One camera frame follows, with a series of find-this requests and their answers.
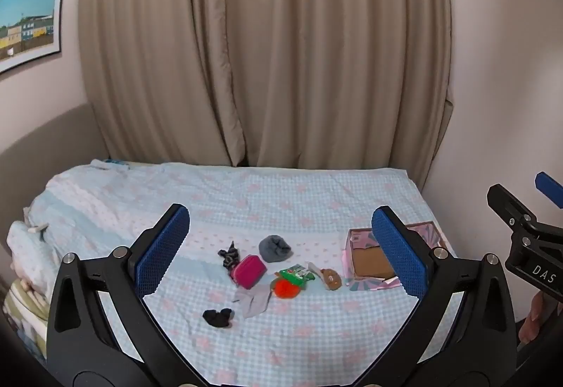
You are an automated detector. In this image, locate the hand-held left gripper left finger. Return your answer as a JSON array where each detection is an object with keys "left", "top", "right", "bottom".
[{"left": 46, "top": 203, "right": 208, "bottom": 387}]

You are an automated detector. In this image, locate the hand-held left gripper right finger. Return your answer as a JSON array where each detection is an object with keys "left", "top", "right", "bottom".
[{"left": 356, "top": 206, "right": 517, "bottom": 387}]

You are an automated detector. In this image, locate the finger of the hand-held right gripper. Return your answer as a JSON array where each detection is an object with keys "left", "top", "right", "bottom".
[
  {"left": 535, "top": 171, "right": 563, "bottom": 209},
  {"left": 487, "top": 183, "right": 539, "bottom": 235}
]

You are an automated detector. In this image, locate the pink cardboard box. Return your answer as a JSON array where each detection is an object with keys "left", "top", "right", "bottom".
[{"left": 342, "top": 220, "right": 450, "bottom": 292}]

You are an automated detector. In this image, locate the dark striped sock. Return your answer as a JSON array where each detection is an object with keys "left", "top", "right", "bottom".
[{"left": 217, "top": 241, "right": 241, "bottom": 270}]

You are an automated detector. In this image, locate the brown plush toy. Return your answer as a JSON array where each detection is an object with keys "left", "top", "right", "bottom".
[{"left": 320, "top": 268, "right": 343, "bottom": 291}]

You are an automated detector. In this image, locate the black sock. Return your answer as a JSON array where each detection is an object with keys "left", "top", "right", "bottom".
[{"left": 202, "top": 307, "right": 233, "bottom": 330}]

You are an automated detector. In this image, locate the pink pouch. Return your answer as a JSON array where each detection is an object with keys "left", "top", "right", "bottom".
[{"left": 229, "top": 254, "right": 268, "bottom": 290}]

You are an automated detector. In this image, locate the light grey sock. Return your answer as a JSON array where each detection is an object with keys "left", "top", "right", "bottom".
[{"left": 233, "top": 283, "right": 272, "bottom": 319}]

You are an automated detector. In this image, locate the green packet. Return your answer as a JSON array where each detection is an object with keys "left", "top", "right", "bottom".
[{"left": 279, "top": 264, "right": 317, "bottom": 283}]

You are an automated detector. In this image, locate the orange fluffy ball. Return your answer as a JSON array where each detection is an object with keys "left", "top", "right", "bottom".
[{"left": 269, "top": 277, "right": 304, "bottom": 299}]

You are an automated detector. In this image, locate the person's right hand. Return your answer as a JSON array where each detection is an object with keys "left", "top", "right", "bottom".
[{"left": 518, "top": 292, "right": 551, "bottom": 344}]

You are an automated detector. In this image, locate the light blue checked bedsheet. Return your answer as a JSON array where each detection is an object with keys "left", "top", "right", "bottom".
[{"left": 26, "top": 158, "right": 460, "bottom": 387}]

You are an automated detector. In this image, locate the folded light blue quilt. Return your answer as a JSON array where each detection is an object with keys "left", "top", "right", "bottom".
[{"left": 6, "top": 220, "right": 62, "bottom": 296}]

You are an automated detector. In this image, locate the green striped cloth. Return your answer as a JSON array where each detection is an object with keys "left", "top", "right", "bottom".
[{"left": 4, "top": 279, "right": 50, "bottom": 363}]

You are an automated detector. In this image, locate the beige curtain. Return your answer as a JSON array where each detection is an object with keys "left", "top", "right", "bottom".
[
  {"left": 220, "top": 0, "right": 455, "bottom": 191},
  {"left": 78, "top": 0, "right": 247, "bottom": 168}
]

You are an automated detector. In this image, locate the framed wall picture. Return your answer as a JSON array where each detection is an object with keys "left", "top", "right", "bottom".
[{"left": 0, "top": 0, "right": 65, "bottom": 75}]

